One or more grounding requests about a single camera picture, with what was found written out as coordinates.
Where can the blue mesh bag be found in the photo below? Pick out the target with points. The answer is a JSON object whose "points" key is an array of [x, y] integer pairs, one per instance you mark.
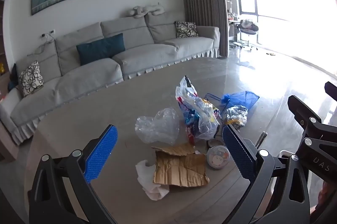
{"points": [[242, 99]]}

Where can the office chair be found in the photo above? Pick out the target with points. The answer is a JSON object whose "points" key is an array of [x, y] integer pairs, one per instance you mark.
{"points": [[247, 29]]}

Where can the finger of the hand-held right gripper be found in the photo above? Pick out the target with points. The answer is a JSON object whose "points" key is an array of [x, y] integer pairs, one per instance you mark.
{"points": [[331, 91], [302, 108]]}

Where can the dark cloth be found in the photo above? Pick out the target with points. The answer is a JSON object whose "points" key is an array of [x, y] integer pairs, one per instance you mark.
{"points": [[12, 77]]}

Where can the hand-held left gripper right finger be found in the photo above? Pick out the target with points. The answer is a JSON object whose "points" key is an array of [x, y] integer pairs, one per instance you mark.
{"points": [[238, 153]]}

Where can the white tissue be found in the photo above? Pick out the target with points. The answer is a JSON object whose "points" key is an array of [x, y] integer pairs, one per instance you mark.
{"points": [[147, 181]]}

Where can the grey fabric sofa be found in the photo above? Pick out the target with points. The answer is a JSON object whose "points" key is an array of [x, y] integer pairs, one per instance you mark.
{"points": [[147, 55]]}

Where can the white desk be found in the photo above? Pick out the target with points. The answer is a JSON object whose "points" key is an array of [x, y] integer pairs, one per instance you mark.
{"points": [[233, 23]]}

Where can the floral pillow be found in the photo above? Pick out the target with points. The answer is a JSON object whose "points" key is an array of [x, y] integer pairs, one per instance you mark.
{"points": [[31, 78], [186, 29]]}

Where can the torn cardboard piece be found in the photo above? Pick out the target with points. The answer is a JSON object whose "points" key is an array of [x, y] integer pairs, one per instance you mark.
{"points": [[179, 168]]}

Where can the round cartoon lid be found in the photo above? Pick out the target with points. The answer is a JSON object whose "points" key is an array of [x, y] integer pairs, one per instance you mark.
{"points": [[218, 158]]}

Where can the large window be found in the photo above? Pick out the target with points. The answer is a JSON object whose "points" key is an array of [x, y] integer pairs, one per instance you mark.
{"points": [[276, 8]]}

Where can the white trash bin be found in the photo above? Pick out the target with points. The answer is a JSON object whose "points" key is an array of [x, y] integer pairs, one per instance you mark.
{"points": [[284, 153]]}

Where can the clear plastic bag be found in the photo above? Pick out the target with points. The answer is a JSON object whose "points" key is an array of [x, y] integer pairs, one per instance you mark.
{"points": [[158, 127]]}

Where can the grey curtain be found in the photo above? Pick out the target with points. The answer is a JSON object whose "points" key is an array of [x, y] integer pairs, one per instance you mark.
{"points": [[202, 2]]}

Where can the teal pillow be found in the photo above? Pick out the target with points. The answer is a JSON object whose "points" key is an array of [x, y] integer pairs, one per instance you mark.
{"points": [[101, 48]]}

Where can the foil wrapper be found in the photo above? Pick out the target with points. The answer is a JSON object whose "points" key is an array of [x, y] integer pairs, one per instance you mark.
{"points": [[235, 116]]}

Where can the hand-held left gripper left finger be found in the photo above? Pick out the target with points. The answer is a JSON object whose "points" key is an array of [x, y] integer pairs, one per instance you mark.
{"points": [[101, 153]]}

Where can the colourful plastic snack bag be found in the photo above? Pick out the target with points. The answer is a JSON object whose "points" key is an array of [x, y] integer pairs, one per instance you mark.
{"points": [[200, 118]]}

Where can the white knot pillow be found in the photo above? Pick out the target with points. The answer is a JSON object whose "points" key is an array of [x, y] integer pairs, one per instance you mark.
{"points": [[146, 10]]}

